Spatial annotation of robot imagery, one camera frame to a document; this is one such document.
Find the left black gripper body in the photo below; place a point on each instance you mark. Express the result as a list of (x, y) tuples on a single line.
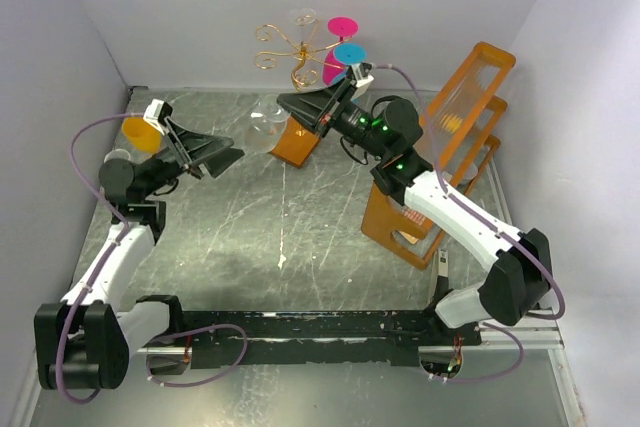
[(180, 160)]

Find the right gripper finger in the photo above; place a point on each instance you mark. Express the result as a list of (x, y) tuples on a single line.
[(323, 99), (305, 107)]

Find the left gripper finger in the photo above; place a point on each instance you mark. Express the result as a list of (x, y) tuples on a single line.
[(193, 145), (217, 164)]

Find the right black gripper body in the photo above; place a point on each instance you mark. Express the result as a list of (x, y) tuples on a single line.
[(343, 117)]

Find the yellow plastic wine glass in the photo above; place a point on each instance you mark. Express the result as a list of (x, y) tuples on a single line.
[(143, 136)]

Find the clear wine glass front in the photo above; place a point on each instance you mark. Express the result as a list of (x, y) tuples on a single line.
[(267, 122)]

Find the clear wine glass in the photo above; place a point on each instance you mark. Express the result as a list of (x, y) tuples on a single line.
[(305, 22), (117, 154), (267, 122)]

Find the blue plastic wine glass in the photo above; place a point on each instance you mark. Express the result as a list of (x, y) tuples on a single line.
[(347, 54)]

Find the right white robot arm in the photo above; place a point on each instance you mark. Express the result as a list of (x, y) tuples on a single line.
[(517, 263)]

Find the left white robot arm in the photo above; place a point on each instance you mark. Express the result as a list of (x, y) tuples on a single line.
[(83, 341)]

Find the wooden rack base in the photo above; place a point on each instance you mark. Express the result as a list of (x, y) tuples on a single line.
[(295, 145)]

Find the clear wine glass back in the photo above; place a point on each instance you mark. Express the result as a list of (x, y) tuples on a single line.
[(305, 22)]

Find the orange wooden shelf rack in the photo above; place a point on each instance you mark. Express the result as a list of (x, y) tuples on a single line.
[(462, 115)]

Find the yellow object on shelf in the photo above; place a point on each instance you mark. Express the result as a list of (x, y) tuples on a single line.
[(451, 123)]

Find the white label strip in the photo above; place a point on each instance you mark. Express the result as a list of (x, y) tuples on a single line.
[(443, 263)]

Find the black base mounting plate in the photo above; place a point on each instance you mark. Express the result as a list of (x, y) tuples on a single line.
[(395, 337)]

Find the gold wire glass rack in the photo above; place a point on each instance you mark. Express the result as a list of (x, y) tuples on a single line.
[(314, 65)]

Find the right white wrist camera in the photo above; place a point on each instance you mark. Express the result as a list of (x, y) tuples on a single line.
[(361, 78)]

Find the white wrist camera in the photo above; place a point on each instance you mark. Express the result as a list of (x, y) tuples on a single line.
[(156, 113), (361, 78)]

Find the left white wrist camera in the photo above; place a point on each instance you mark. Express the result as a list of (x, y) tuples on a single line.
[(156, 113)]

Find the aluminium extrusion rail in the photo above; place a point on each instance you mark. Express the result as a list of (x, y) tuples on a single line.
[(534, 335)]

